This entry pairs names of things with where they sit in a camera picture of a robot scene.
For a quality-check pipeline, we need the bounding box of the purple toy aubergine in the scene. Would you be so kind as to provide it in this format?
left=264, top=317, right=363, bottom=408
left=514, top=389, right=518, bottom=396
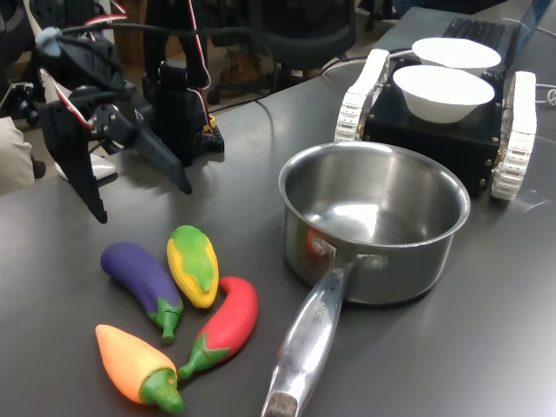
left=99, top=242, right=185, bottom=345

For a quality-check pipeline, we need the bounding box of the person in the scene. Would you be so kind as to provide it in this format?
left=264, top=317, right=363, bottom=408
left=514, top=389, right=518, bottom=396
left=0, top=116, right=36, bottom=196

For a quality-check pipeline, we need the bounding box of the black yellow table clamp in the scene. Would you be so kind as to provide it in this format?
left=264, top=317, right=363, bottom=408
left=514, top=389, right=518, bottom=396
left=200, top=113, right=228, bottom=154

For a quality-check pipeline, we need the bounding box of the pale grey putty lump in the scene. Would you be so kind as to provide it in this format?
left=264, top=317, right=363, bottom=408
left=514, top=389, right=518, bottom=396
left=34, top=26, right=63, bottom=56

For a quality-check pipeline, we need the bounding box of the yellow green toy corn cob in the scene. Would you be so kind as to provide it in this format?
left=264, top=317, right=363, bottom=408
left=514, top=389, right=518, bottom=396
left=166, top=224, right=221, bottom=309

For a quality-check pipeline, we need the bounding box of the black office chair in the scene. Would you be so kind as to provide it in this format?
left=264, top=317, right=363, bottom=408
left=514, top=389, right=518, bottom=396
left=249, top=0, right=358, bottom=82

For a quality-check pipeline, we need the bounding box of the red toy chilli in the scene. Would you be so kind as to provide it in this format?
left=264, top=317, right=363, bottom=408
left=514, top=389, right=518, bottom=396
left=176, top=275, right=260, bottom=382

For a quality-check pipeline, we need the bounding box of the orange toy carrot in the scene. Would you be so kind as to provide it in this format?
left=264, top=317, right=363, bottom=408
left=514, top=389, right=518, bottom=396
left=95, top=323, right=185, bottom=414

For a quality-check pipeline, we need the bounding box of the black vehicle with white tracks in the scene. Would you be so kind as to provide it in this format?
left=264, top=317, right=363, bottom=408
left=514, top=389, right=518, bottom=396
left=333, top=48, right=539, bottom=202

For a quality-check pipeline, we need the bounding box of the white bowl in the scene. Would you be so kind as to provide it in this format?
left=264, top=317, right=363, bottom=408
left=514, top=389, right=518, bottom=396
left=411, top=36, right=503, bottom=78
left=392, top=64, right=496, bottom=125

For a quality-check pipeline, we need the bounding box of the laptop with black keyboard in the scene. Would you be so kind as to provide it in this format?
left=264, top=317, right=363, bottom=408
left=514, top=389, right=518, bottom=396
left=440, top=0, right=556, bottom=70

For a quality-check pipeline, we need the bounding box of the white post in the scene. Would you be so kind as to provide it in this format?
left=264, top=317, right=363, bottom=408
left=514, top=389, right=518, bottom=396
left=23, top=0, right=118, bottom=183

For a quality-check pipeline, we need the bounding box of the steel pan with long handle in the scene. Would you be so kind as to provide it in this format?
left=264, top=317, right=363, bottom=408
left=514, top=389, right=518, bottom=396
left=260, top=141, right=473, bottom=417

